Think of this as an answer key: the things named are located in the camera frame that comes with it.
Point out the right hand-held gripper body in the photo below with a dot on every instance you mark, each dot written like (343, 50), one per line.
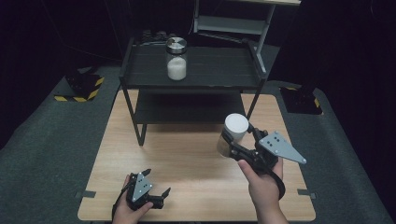
(280, 147)

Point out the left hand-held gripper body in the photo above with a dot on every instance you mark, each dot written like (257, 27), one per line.
(141, 188)

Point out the brown jar with white lid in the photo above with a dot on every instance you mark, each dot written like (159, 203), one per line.
(236, 124)

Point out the black two-tier shelf rack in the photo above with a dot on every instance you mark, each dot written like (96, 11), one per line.
(211, 67)

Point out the glass jar with metal lid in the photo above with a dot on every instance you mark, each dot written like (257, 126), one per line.
(176, 62)

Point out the person's left hand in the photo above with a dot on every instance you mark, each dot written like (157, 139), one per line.
(127, 214)

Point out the person's right hand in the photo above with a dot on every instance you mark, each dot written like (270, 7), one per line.
(263, 186)

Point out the black stand base yellow marks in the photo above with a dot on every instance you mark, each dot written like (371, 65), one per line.
(300, 101)

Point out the grey tape strip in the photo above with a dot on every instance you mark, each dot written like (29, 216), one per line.
(306, 193)
(85, 194)

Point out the black yellow striped stand base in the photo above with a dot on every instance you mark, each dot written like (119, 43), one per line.
(84, 87)

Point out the grey metal table frame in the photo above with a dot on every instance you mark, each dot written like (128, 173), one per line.
(232, 25)

